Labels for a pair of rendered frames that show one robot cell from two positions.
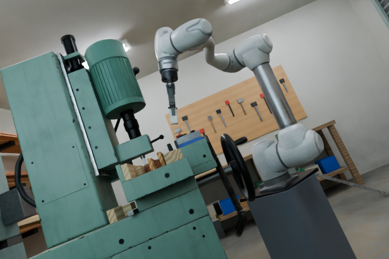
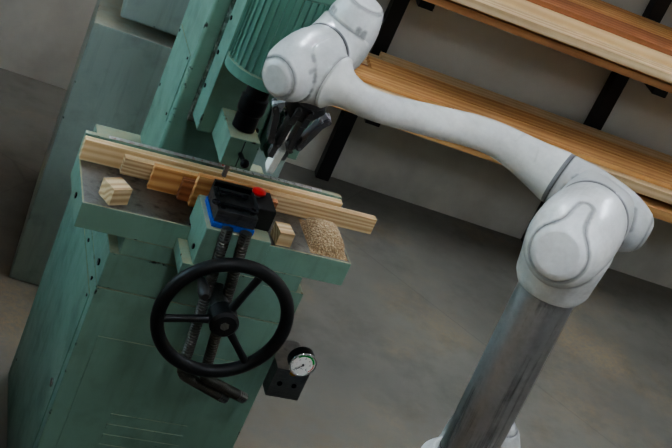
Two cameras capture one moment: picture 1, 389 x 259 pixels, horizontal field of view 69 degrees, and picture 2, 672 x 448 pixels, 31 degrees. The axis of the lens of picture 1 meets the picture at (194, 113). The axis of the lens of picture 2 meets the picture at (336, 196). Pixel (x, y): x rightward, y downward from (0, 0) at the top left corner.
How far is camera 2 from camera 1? 2.52 m
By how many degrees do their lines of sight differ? 78
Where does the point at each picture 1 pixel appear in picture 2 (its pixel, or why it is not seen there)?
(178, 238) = (89, 266)
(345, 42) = not seen: outside the picture
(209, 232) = (88, 300)
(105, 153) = (201, 103)
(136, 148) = (220, 139)
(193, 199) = (104, 254)
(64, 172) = (173, 77)
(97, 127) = (218, 61)
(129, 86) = (252, 47)
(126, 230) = not seen: hidden behind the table
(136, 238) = not seen: hidden behind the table
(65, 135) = (195, 34)
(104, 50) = not seen: outside the picture
